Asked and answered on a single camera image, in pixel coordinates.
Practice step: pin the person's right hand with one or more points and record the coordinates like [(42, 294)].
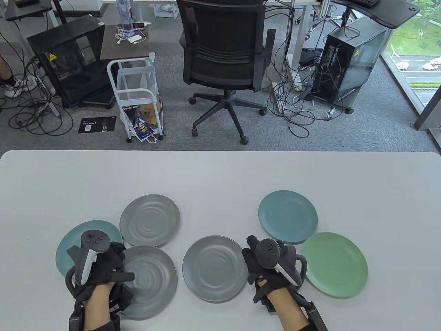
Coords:
[(249, 262)]

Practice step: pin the person's left hand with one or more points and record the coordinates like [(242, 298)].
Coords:
[(110, 265)]

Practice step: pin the grey plate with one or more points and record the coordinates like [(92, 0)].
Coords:
[(150, 220), (151, 276), (213, 269)]

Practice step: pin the blue plate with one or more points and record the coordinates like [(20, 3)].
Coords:
[(286, 210), (69, 238)]

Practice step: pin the green plate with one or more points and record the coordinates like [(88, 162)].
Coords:
[(337, 265)]

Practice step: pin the person's right forearm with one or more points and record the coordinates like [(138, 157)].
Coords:
[(287, 310)]

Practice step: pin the person's left forearm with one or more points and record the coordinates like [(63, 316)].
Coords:
[(98, 307)]

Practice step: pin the black leaflet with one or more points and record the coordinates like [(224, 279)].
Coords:
[(96, 126)]

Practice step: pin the blue printed paper bag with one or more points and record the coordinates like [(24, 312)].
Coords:
[(137, 122)]

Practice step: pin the brown paper bag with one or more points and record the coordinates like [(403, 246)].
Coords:
[(151, 113)]

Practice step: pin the grey power strip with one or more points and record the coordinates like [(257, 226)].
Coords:
[(50, 108)]

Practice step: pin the black glass computer case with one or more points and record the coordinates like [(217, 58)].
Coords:
[(69, 72)]

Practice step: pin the white cart with wooden top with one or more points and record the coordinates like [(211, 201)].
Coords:
[(115, 51)]

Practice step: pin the white power adapter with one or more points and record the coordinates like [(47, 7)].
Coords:
[(135, 39)]

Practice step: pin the black mesh office chair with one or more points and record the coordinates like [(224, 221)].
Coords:
[(224, 34)]

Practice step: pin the black computer tower on stand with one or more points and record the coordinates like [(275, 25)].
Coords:
[(358, 58)]

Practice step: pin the smartphone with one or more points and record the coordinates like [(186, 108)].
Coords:
[(139, 25)]

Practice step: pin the white desk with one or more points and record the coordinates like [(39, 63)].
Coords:
[(305, 20)]

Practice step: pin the clear water bottle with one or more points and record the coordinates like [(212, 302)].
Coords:
[(124, 15)]

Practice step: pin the white plastic basket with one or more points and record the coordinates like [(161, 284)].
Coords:
[(165, 12)]

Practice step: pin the black rectangular desk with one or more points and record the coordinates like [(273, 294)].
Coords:
[(29, 12)]

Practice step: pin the black curved desk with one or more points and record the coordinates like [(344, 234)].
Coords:
[(389, 15)]

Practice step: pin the black keyboard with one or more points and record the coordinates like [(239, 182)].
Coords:
[(365, 2)]

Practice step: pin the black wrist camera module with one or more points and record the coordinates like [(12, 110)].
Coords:
[(75, 322), (315, 319)]

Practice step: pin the grey window frame post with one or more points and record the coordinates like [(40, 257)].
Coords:
[(429, 110)]

